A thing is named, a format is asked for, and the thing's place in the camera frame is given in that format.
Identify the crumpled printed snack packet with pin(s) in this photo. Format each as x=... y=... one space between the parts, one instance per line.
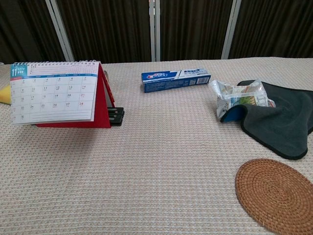
x=234 y=98

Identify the dark grey cloth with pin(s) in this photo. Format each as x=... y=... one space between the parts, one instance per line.
x=281 y=127

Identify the beige woven tablecloth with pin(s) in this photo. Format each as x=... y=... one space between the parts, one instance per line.
x=156 y=171

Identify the yellow sponge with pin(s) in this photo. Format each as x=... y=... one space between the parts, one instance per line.
x=5 y=95

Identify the round woven rattan coaster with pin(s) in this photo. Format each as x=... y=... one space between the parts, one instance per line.
x=274 y=193

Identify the blue toothpaste box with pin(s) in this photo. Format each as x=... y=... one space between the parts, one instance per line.
x=166 y=82

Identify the black clip block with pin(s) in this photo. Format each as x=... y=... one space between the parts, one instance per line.
x=118 y=116

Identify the white screen frame post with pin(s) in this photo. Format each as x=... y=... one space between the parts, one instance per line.
x=231 y=29
x=60 y=29
x=154 y=29

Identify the white desk calendar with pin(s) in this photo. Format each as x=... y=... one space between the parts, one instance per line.
x=53 y=98

